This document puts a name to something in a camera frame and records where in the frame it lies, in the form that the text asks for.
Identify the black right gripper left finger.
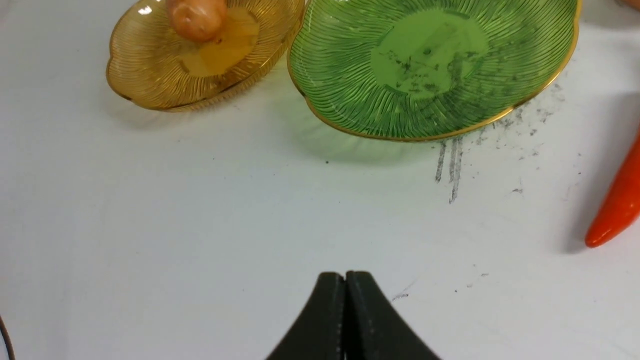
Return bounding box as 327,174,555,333
267,272,346,360

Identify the amber ribbed plastic plate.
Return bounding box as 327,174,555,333
106,0,306,112

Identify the orange toy carrot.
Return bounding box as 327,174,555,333
584,134,640,248

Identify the green ribbed plastic plate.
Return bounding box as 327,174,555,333
287,0,583,142

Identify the brown toy potato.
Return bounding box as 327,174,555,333
166,0,227,43

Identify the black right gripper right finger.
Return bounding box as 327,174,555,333
343,271,439,360

